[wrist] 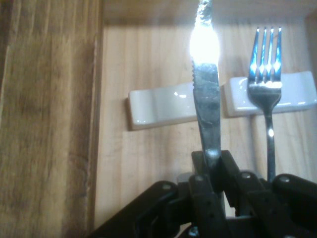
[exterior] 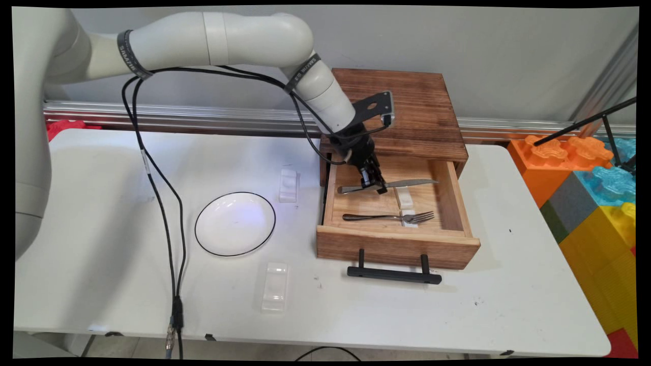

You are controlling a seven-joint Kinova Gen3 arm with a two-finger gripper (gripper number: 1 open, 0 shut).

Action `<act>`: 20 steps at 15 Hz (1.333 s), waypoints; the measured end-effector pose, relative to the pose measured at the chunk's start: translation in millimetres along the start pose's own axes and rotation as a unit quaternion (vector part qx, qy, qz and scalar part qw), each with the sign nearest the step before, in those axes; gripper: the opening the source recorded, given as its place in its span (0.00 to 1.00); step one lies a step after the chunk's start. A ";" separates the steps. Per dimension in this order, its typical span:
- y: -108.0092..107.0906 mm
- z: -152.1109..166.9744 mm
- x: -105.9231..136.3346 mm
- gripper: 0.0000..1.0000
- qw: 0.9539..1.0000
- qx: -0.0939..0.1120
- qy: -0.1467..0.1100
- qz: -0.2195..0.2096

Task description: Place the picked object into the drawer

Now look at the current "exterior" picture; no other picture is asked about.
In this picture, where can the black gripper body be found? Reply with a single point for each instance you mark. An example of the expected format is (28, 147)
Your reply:
(358, 150)

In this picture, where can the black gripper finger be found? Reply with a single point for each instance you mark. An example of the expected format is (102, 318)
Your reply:
(380, 183)
(365, 178)

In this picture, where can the silver table knife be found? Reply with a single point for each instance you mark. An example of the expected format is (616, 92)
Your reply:
(412, 182)

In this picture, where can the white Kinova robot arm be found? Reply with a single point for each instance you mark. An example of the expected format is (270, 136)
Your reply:
(229, 38)

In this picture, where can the white ceramic cutlery rest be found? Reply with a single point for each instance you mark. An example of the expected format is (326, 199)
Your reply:
(408, 223)
(405, 199)
(288, 188)

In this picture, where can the silver fork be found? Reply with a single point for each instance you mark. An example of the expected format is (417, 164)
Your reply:
(376, 217)

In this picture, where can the light wooden drawer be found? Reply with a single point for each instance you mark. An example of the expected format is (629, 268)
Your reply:
(396, 249)

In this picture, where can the dark wooden drawer cabinet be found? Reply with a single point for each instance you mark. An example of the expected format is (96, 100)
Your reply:
(422, 101)

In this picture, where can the white plate with black rim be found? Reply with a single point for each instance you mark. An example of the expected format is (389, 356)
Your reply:
(235, 223)

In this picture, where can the translucent plastic cutlery rest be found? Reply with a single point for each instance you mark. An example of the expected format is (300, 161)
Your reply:
(275, 287)

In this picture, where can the orange giant building block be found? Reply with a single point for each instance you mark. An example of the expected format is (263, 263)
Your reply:
(539, 173)

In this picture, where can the grey giant building block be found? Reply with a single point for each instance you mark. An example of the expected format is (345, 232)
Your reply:
(569, 203)

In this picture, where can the black tripod stand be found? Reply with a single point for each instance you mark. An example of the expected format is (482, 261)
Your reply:
(585, 121)

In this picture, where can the yellow giant building block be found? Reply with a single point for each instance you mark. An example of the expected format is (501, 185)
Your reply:
(600, 264)

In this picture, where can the blue translucent building block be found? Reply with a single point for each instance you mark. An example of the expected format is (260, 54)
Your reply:
(615, 185)

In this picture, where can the red giant building block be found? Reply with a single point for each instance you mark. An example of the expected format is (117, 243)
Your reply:
(623, 345)

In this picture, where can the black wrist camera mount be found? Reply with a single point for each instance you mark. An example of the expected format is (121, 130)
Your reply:
(374, 108)

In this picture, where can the aluminium wall rail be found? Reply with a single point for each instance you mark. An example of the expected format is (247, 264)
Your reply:
(203, 119)

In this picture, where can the aluminium corner post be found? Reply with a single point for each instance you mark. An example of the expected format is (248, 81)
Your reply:
(610, 81)

